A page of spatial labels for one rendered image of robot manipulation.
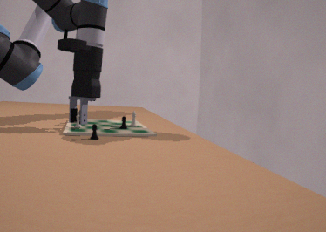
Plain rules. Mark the green and white chessboard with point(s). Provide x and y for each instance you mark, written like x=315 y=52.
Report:
x=109 y=128

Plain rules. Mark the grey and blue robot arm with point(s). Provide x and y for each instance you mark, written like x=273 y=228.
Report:
x=19 y=61

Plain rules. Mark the white chess bishop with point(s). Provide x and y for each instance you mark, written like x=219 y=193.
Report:
x=133 y=119

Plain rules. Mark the black pawn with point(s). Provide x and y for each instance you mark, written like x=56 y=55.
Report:
x=123 y=123
x=94 y=133

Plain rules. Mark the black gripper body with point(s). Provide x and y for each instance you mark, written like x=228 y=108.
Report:
x=87 y=62

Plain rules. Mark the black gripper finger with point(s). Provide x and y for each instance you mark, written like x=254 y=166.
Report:
x=84 y=110
x=73 y=109

